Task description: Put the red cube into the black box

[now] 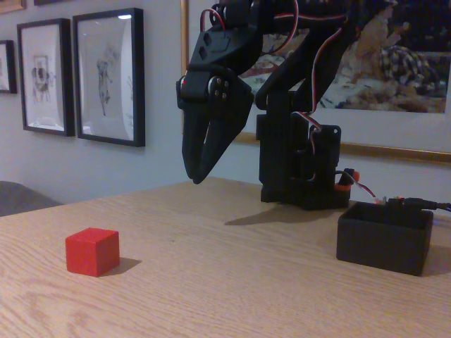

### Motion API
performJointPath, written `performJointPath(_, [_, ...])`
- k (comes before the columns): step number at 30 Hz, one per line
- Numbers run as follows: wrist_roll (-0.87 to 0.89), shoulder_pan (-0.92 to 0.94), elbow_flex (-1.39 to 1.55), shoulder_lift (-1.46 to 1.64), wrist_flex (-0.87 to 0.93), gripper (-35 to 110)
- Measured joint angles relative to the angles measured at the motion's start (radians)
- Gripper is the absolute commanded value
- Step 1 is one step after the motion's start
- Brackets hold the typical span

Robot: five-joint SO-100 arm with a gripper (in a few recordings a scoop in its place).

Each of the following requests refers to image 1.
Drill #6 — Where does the gold framed large painting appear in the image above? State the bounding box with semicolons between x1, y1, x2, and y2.
180;0;451;163

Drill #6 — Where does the black power cable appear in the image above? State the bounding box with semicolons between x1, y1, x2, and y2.
404;197;451;213

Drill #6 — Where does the arm servo cable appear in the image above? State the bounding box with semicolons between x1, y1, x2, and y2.
273;0;361;134

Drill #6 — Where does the gripper servo cable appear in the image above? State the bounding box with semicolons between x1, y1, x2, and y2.
199;8;228;35

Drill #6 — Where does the red cube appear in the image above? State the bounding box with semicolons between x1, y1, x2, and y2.
65;227;121;278

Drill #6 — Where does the large black framed drawing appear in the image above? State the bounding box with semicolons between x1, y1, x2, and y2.
73;7;146;148

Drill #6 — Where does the base to board cable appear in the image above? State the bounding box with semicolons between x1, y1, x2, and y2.
343;170;381;204

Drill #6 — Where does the orange table clamp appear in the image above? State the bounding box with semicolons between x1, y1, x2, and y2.
333;168;361;194

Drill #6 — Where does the small black framed picture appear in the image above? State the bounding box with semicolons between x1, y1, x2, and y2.
0;39;18;94

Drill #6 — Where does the gold picture frame corner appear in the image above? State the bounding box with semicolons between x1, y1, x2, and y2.
0;0;27;14

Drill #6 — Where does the black box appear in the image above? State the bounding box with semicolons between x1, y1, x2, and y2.
336;201;434;277

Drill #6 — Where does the small controller board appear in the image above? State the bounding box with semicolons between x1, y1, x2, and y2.
373;194;407;206

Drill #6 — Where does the medium black framed drawing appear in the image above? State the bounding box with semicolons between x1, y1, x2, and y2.
16;18;76;137

